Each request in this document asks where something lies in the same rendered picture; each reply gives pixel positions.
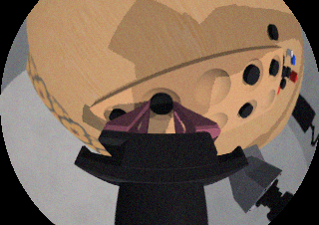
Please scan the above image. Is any blue disc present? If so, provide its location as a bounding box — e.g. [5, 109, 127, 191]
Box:
[291, 55, 296, 66]

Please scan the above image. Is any red cube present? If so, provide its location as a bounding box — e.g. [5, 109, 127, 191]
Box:
[290, 70, 298, 84]

